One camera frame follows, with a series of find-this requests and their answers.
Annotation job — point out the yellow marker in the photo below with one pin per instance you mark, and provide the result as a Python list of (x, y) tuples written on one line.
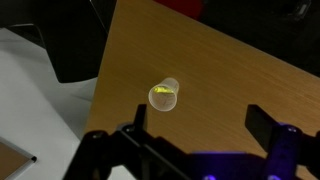
[(161, 89)]

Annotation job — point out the red floor mat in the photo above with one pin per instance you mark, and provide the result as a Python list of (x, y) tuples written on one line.
[(178, 6)]

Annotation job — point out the black office chair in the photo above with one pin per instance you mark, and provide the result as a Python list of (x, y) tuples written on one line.
[(76, 43)]

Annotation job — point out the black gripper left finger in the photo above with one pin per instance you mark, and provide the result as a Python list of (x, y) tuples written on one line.
[(140, 116)]

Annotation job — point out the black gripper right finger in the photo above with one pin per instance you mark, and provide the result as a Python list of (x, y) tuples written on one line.
[(261, 128)]

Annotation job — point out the clear plastic cup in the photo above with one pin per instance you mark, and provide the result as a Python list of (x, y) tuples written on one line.
[(163, 102)]

